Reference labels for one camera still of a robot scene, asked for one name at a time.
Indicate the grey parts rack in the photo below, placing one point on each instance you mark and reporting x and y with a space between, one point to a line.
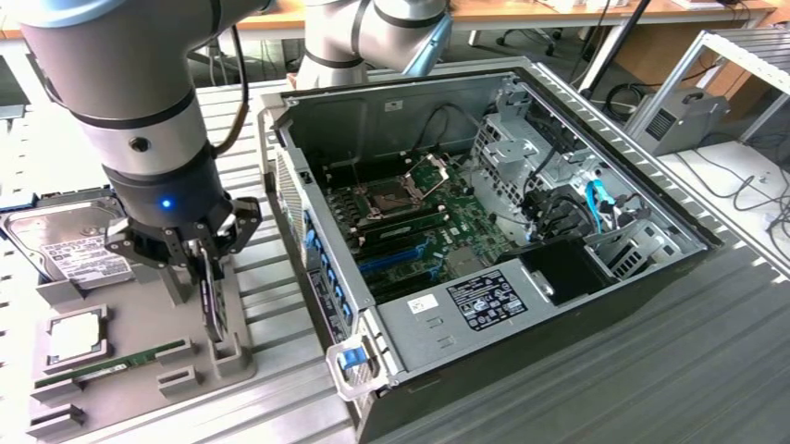
142 324

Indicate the green RAM stick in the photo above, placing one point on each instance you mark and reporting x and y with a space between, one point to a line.
111 365

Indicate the metal socket cover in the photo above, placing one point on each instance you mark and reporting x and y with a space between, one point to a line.
427 176

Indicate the black office chair base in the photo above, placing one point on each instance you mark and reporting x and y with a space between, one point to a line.
525 37

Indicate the silver disk bay cage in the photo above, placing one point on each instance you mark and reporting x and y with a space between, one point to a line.
508 166

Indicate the green motherboard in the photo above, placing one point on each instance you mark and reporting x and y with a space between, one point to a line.
471 222

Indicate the grey control box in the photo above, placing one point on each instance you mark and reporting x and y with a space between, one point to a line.
682 120

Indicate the blue case latch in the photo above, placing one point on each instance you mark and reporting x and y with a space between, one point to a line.
351 360

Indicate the wooden desk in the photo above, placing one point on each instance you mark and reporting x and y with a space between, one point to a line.
531 14

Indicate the black graphics card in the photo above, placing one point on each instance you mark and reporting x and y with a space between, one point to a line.
214 300

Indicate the aluminium frame table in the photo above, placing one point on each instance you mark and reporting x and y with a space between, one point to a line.
750 51

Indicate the CPU socket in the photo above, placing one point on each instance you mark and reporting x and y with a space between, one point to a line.
388 199

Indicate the black open PC case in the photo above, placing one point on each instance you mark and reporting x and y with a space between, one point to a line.
555 351

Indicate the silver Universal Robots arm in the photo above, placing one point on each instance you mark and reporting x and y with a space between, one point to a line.
123 69

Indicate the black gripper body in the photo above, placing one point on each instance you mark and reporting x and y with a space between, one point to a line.
167 199

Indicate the silver power supply unit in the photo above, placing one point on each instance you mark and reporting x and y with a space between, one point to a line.
432 328

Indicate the silver hard disk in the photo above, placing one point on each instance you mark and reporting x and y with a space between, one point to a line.
61 231

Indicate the silver chipset heatsink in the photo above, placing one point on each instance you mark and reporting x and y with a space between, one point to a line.
467 260

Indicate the blue expansion slot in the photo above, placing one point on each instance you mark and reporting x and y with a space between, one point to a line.
391 262

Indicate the silver CPU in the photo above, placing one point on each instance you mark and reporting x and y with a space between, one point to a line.
75 337

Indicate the black installed RAM stick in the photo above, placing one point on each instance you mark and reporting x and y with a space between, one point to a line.
395 232

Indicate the black stand pole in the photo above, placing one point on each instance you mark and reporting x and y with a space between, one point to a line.
617 46

